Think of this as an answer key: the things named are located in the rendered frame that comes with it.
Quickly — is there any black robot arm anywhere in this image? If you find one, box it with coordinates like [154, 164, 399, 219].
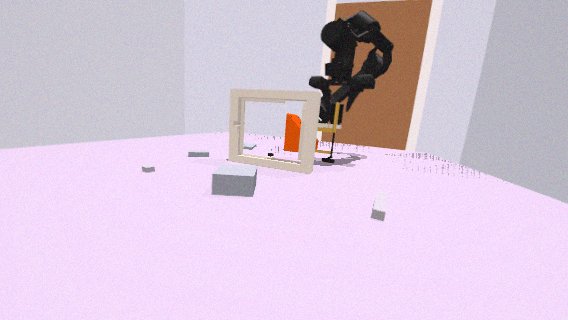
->
[318, 10, 394, 124]

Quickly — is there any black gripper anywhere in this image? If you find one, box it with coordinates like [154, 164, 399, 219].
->
[309, 54, 375, 112]

